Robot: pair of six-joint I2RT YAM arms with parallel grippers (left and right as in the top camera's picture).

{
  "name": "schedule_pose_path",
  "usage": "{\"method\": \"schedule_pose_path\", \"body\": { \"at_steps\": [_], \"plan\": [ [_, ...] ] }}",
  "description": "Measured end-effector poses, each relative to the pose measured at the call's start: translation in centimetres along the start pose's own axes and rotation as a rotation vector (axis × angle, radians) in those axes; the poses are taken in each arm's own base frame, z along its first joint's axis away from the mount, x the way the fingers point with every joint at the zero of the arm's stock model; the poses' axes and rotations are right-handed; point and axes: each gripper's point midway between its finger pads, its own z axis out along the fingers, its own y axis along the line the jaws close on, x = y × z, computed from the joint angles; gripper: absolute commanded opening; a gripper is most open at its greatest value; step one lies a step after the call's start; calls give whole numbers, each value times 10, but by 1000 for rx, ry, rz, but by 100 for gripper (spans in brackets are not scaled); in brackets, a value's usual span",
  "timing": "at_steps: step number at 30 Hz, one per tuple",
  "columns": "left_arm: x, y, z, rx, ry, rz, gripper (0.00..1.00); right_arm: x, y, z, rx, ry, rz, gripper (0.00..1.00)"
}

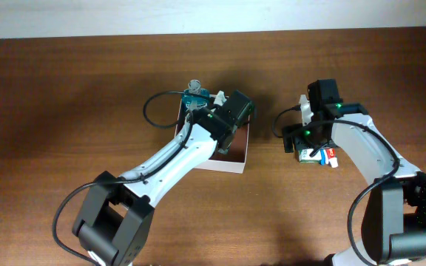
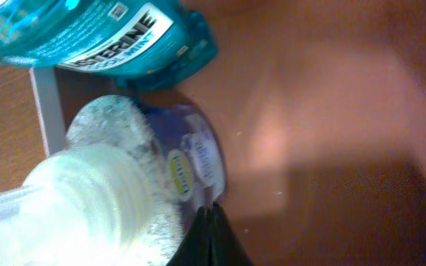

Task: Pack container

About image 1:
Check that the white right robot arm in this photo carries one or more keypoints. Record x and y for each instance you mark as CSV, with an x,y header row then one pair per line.
x,y
386,222

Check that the white open cardboard box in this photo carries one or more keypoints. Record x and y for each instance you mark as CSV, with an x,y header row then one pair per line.
x,y
231,160

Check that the green white soap packet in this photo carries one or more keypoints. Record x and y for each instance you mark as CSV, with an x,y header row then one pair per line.
x,y
307,156

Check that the clear spray bottle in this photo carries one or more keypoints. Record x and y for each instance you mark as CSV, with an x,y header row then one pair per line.
x,y
190,112

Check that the red white toothpaste tube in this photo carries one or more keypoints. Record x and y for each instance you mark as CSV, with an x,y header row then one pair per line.
x,y
331,158

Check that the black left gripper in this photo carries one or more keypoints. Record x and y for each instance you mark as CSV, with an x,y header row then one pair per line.
x,y
226,149

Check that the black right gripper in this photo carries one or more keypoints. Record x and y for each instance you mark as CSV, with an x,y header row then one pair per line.
x,y
299,140

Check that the teal mouthwash bottle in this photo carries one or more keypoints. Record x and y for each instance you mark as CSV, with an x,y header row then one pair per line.
x,y
195,91

